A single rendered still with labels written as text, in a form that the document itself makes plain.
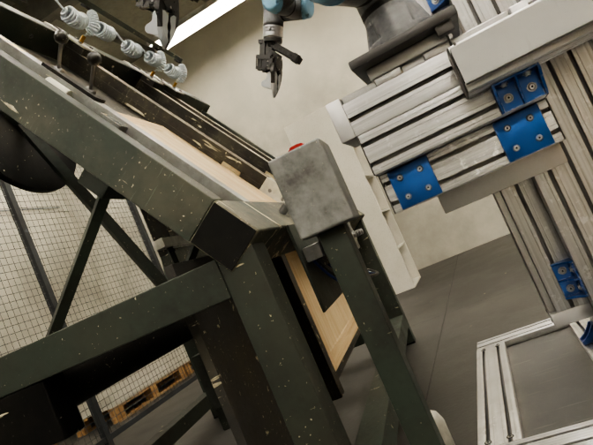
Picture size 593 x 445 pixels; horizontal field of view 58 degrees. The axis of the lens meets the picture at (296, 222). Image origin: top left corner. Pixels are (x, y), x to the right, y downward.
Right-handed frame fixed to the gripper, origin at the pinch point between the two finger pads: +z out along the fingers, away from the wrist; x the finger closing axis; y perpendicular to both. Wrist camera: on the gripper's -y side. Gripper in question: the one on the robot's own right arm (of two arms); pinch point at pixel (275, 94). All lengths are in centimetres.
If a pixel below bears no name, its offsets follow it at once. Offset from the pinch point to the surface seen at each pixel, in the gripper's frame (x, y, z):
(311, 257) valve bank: 58, -34, 51
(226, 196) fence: 63, -11, 36
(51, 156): -1, 105, 26
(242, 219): 86, -27, 39
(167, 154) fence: 64, 6, 26
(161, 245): 4, 46, 61
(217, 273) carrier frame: 87, -22, 51
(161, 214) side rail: 88, -8, 40
